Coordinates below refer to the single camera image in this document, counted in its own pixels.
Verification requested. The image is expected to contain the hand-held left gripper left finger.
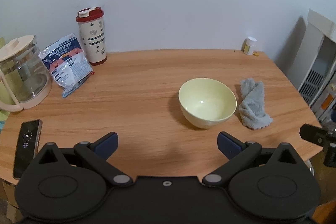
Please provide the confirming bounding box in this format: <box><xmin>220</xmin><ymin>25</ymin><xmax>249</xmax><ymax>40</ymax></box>
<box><xmin>33</xmin><ymin>132</ymin><xmax>133</xmax><ymax>188</ymax></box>

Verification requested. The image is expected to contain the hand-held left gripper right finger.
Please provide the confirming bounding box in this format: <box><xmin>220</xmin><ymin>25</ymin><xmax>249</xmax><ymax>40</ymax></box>
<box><xmin>202</xmin><ymin>131</ymin><xmax>303</xmax><ymax>188</ymax></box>

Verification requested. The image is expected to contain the pale yellow bowl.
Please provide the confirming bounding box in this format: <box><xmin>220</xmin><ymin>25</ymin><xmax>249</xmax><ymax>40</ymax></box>
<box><xmin>178</xmin><ymin>78</ymin><xmax>237</xmax><ymax>129</ymax></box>

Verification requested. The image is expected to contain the grey and pink cloth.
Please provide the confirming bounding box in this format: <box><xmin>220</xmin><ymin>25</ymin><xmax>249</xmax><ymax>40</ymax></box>
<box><xmin>239</xmin><ymin>78</ymin><xmax>273</xmax><ymax>130</ymax></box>

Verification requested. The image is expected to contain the white cabinet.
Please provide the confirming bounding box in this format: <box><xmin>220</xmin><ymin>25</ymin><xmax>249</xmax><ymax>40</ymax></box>
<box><xmin>298</xmin><ymin>9</ymin><xmax>336</xmax><ymax>119</ymax></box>

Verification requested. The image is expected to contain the black smartphone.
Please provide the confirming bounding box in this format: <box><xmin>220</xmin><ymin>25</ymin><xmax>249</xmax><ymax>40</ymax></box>
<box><xmin>13</xmin><ymin>119</ymin><xmax>43</xmax><ymax>179</ymax></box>

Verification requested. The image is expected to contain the blue and white plastic packet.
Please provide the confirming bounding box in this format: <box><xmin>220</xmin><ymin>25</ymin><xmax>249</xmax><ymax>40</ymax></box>
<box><xmin>39</xmin><ymin>33</ymin><xmax>94</xmax><ymax>99</ymax></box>

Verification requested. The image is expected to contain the small white-capped bottle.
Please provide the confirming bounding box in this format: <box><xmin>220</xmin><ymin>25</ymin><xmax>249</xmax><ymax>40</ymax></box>
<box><xmin>243</xmin><ymin>36</ymin><xmax>257</xmax><ymax>56</ymax></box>

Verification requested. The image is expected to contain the white tumbler with red lid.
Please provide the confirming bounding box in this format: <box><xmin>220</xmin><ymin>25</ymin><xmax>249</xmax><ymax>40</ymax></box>
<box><xmin>76</xmin><ymin>7</ymin><xmax>108</xmax><ymax>66</ymax></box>

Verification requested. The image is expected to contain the glass kettle with cream lid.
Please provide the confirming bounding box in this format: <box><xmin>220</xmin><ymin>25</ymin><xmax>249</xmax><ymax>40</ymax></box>
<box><xmin>0</xmin><ymin>35</ymin><xmax>53</xmax><ymax>112</ymax></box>

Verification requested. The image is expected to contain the cardboard box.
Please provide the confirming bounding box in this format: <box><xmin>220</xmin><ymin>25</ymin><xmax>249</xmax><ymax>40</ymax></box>
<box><xmin>0</xmin><ymin>178</ymin><xmax>23</xmax><ymax>224</ymax></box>

